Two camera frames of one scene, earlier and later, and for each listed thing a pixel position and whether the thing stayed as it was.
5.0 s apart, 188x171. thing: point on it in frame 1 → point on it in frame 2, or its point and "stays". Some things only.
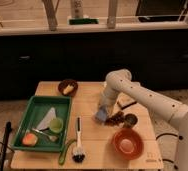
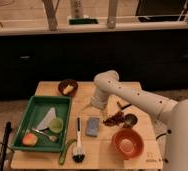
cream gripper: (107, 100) → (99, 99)
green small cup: (56, 125) stays
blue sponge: (101, 115) → (92, 126)
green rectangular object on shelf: (84, 21) stays
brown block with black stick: (124, 101) stays
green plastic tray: (37, 110) stays
